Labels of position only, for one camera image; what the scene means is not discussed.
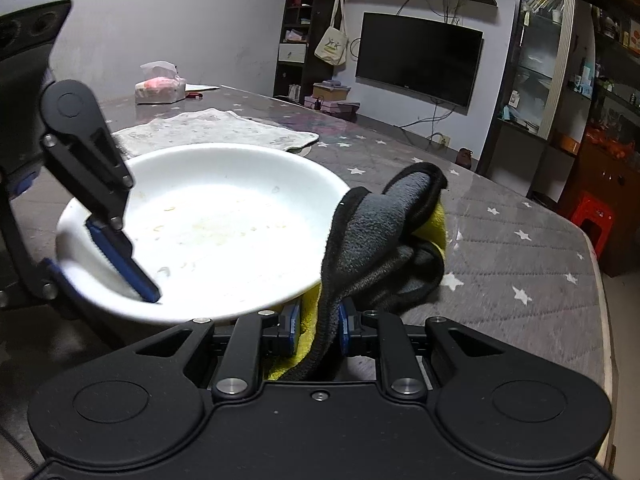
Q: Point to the beige cardboard box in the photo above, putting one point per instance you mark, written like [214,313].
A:
[331,92]

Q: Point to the black television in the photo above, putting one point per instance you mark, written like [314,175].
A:
[417,60]

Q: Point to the white patterned towel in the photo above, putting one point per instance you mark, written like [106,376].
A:
[210,127]

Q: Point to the pink flat box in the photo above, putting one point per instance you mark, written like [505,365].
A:
[330,109]

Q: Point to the grey star-print table cover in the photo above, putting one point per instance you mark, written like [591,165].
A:
[500,240]

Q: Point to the red plastic stool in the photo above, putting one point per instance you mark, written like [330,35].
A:
[590,207]

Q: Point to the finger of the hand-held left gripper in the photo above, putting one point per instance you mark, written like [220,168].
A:
[52,271]
[127,270]

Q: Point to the white round plate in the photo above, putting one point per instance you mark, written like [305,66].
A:
[225,220]

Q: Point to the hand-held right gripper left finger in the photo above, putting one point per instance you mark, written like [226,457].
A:
[290,331]

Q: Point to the grey yellow cleaning cloth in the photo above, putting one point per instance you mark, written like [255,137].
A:
[370,240]

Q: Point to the glass display cabinet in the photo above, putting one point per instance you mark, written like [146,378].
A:
[507,85]

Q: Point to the beige tote bag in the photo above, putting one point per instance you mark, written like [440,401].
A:
[331,47]

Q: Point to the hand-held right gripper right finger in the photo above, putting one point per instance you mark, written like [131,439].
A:
[344,332]

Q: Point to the dark bookshelf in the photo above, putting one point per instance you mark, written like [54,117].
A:
[287,80]

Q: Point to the white paper sheet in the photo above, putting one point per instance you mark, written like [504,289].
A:
[206,88]

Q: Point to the orange bags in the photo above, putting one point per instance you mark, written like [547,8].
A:
[612,145]

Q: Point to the wall socket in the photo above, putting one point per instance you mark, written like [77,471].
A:
[443,141]

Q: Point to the brown shoe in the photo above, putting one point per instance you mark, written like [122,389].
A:
[465,158]

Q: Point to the brown wooden cabinet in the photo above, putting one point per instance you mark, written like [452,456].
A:
[610,180]

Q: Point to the tissue pack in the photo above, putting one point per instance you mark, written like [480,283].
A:
[160,87]

